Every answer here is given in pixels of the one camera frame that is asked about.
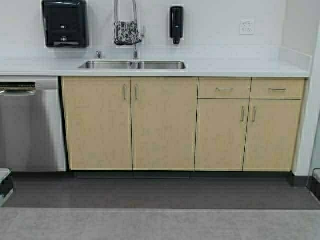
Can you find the black white floral cloth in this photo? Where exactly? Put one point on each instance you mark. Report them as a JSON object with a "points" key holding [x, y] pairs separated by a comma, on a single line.
{"points": [[126, 33]]}

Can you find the robot base left corner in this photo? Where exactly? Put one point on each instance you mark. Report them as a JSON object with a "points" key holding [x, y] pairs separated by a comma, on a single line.
{"points": [[6, 185]]}

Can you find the sink cabinet door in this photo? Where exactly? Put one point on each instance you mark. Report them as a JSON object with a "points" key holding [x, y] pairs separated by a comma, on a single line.
{"points": [[97, 112], [164, 115]]}

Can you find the black wall soap dispenser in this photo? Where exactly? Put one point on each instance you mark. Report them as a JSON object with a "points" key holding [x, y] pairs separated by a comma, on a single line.
{"points": [[176, 24]]}

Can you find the black paper towel dispenser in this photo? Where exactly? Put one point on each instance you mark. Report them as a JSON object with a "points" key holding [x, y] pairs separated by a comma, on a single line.
{"points": [[65, 23]]}

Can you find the left sink cabinet door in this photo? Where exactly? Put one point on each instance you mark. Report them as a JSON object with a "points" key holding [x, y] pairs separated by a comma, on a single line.
{"points": [[97, 112]]}

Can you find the stainless double sink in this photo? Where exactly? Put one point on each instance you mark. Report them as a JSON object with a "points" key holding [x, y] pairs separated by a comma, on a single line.
{"points": [[133, 65]]}

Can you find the robot base right corner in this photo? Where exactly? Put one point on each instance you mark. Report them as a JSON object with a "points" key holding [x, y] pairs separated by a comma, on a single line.
{"points": [[314, 183]]}

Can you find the wooden drawer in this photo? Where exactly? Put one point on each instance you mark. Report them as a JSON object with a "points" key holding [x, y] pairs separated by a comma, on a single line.
{"points": [[224, 87], [277, 88]]}

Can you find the stainless steel dishwasher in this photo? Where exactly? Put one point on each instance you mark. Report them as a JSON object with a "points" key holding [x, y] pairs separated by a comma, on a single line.
{"points": [[31, 124]]}

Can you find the chrome spring neck faucet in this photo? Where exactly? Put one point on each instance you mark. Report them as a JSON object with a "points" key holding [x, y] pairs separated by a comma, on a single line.
{"points": [[135, 18]]}

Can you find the lower right cabinet door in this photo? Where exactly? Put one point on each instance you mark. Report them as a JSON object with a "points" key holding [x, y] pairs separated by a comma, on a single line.
{"points": [[271, 135]]}

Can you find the lower left cabinet door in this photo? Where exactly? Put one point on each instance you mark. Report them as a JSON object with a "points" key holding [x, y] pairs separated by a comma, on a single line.
{"points": [[221, 134]]}

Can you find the white wall power outlet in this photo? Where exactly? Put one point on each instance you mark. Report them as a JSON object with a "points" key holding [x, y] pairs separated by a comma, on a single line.
{"points": [[247, 27]]}

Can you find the right sink cabinet door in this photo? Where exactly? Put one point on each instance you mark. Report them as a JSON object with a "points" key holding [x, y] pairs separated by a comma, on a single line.
{"points": [[164, 115]]}

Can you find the right wooden drawer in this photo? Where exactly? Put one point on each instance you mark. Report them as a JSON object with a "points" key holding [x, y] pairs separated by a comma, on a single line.
{"points": [[277, 88]]}

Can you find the left wooden drawer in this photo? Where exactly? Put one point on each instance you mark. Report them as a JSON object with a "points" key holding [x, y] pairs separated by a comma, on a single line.
{"points": [[224, 87]]}

